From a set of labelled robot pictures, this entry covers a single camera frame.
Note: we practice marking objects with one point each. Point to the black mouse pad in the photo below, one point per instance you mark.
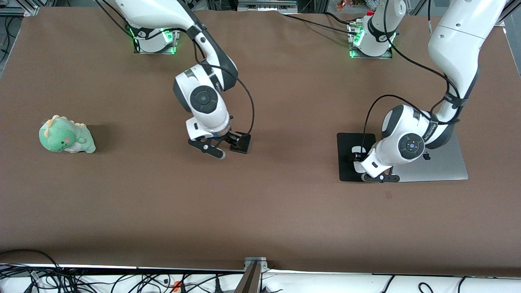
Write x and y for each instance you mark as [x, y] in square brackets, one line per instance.
[346, 169]

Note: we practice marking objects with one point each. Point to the brown table cover cloth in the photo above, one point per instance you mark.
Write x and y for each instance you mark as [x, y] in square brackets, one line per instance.
[260, 211]

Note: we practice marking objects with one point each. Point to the small black phone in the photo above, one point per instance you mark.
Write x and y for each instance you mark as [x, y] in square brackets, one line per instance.
[245, 143]

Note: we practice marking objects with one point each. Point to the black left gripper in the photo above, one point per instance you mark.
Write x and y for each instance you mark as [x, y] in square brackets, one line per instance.
[360, 155]

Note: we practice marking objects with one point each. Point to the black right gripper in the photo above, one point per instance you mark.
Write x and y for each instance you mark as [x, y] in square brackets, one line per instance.
[230, 138]

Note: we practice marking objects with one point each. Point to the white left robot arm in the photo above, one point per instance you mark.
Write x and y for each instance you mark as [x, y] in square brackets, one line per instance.
[411, 144]

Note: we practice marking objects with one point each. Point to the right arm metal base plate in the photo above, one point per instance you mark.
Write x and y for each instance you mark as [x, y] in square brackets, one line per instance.
[154, 51]

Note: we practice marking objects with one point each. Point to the aluminium camera mount post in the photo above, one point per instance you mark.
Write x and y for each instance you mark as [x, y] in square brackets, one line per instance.
[251, 276]

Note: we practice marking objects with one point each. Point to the aluminium corner extrusion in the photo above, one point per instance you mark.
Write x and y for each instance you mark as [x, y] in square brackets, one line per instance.
[502, 22]

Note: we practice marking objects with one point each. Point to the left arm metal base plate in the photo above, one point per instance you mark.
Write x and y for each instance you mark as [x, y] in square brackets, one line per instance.
[368, 56]

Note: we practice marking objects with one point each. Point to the green dinosaur plush toy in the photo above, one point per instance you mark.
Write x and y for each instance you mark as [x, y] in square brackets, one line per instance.
[61, 136]

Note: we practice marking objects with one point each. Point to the silver closed laptop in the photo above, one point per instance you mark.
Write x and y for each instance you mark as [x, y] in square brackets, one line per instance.
[452, 167]

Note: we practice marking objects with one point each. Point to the aluminium frame bar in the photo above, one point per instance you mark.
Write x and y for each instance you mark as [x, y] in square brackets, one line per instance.
[267, 5]

